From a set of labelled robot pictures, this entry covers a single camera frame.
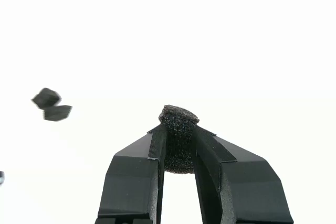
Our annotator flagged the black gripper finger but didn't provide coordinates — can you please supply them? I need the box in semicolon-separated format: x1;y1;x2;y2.
94;124;169;224
191;125;295;224

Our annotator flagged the large black foam cube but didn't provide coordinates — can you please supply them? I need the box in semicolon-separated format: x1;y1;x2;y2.
157;104;200;175

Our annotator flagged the elongated black foam block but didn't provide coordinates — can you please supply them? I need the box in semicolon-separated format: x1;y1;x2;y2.
43;104;73;122

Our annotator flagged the small black foam cube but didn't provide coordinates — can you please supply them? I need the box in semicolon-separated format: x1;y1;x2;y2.
30;87;62;110

